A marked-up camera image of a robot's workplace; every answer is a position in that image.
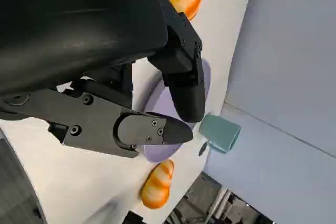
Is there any lilac plate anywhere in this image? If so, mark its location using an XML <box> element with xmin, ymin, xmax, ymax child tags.
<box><xmin>141</xmin><ymin>59</ymin><xmax>212</xmax><ymax>163</ymax></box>

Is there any grey partition panel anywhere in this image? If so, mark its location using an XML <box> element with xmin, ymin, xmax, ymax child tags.
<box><xmin>204</xmin><ymin>102</ymin><xmax>336</xmax><ymax>224</ymax></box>
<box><xmin>224</xmin><ymin>0</ymin><xmax>336</xmax><ymax>154</ymax></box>

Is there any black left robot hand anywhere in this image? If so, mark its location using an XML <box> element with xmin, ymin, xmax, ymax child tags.
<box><xmin>0</xmin><ymin>0</ymin><xmax>206</xmax><ymax>159</ymax></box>

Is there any grey metal workshop equipment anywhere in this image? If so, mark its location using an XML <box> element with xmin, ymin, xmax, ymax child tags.
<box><xmin>167</xmin><ymin>172</ymin><xmax>266</xmax><ymax>224</ymax></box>

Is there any pale green mug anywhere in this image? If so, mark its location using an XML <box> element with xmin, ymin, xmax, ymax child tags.
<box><xmin>198</xmin><ymin>114</ymin><xmax>242</xmax><ymax>154</ymax></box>

